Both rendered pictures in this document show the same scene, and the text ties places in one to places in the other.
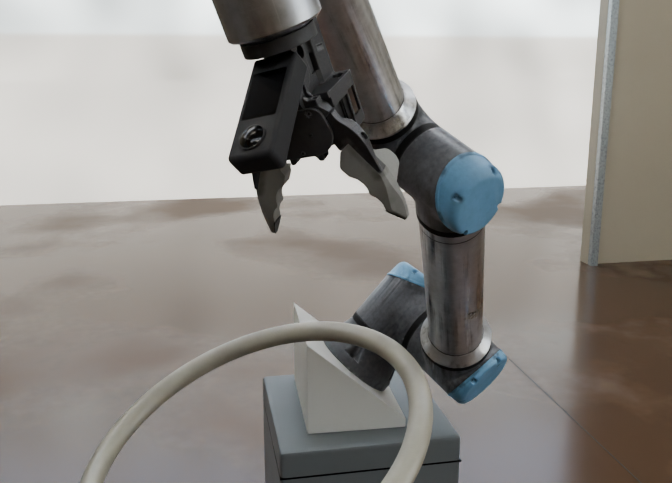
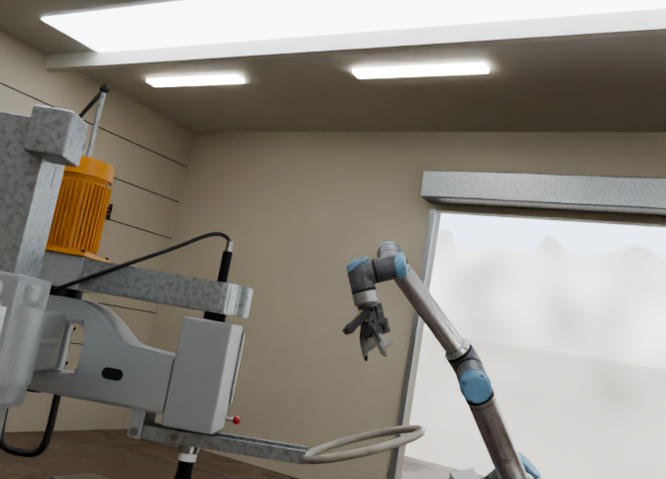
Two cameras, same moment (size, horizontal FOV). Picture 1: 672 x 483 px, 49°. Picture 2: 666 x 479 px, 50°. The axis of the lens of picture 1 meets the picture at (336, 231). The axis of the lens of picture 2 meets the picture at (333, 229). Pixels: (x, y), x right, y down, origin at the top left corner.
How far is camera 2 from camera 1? 208 cm
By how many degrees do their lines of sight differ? 47
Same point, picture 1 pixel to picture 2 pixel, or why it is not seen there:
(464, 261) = (484, 421)
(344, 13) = (422, 308)
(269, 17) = (359, 299)
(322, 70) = (379, 316)
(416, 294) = not seen: hidden behind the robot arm
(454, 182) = (464, 377)
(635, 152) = not seen: outside the picture
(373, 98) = (444, 342)
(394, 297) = not seen: hidden behind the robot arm
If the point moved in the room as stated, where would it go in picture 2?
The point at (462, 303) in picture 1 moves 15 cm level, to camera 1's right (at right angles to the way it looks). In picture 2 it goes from (495, 449) to (530, 459)
